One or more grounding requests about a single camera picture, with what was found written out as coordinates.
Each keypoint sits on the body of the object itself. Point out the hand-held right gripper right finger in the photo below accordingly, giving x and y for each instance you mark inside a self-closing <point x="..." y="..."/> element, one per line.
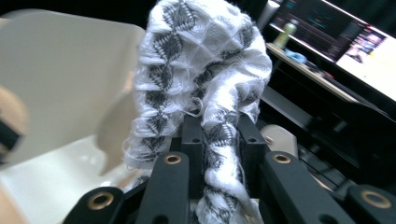
<point x="253" y="146"/>

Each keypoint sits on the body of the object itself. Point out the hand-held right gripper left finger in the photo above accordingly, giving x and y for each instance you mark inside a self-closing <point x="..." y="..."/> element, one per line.
<point x="193" y="149"/>

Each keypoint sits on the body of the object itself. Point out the white black patterned cloth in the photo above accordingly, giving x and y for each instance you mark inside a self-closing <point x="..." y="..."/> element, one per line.
<point x="199" y="62"/>

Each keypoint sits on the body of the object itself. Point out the small blue object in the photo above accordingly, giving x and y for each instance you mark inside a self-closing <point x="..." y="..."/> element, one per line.
<point x="295" y="56"/>

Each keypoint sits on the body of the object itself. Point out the green bottle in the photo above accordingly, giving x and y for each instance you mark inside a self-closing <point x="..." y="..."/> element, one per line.
<point x="285" y="34"/>

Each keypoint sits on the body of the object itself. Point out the dark computer monitor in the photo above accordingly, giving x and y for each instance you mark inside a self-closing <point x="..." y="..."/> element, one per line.
<point x="320" y="28"/>

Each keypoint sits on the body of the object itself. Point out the bright computer monitor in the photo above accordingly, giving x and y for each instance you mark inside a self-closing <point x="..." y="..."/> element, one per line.
<point x="373" y="65"/>

